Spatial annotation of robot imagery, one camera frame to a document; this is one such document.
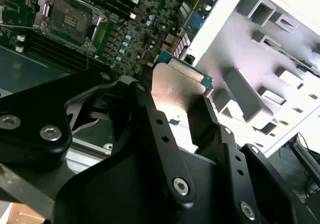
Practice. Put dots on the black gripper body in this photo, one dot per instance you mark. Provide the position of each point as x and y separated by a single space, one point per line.
112 191

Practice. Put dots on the silver-topped CPU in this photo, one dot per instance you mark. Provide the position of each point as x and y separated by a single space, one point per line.
175 84

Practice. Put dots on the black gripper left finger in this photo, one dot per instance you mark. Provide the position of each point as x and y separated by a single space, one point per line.
32 104

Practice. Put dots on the metal socket cover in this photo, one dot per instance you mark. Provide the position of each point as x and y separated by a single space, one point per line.
39 7

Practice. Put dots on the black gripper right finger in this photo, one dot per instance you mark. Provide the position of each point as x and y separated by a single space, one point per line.
202 124

